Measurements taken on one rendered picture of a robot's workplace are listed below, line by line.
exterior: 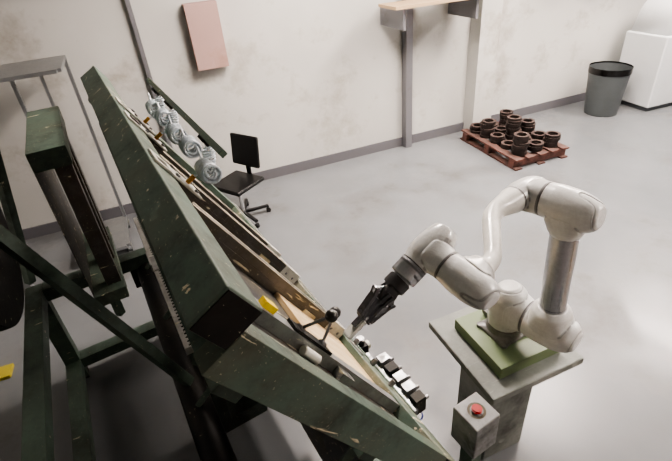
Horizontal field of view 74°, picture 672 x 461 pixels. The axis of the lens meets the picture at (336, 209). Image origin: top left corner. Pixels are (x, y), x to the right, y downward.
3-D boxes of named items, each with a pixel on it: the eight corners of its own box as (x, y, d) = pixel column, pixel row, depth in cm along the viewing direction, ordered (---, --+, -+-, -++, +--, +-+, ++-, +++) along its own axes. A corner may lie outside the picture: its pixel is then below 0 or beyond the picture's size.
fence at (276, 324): (392, 413, 171) (400, 405, 171) (232, 307, 109) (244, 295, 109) (385, 403, 174) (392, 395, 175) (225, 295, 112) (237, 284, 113)
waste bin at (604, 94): (597, 103, 673) (608, 59, 639) (630, 113, 630) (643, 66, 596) (571, 110, 658) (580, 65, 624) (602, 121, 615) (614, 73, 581)
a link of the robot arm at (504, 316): (499, 303, 217) (503, 268, 206) (534, 322, 204) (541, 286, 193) (479, 320, 209) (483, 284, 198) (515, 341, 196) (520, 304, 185)
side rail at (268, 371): (425, 482, 151) (447, 457, 152) (201, 376, 79) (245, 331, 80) (414, 467, 156) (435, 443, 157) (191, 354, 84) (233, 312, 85)
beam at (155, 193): (226, 353, 80) (265, 312, 81) (185, 330, 73) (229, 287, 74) (95, 91, 246) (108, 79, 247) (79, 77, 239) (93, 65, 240)
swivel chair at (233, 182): (261, 199, 502) (248, 127, 457) (279, 221, 460) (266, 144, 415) (214, 214, 482) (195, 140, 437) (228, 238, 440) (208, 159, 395)
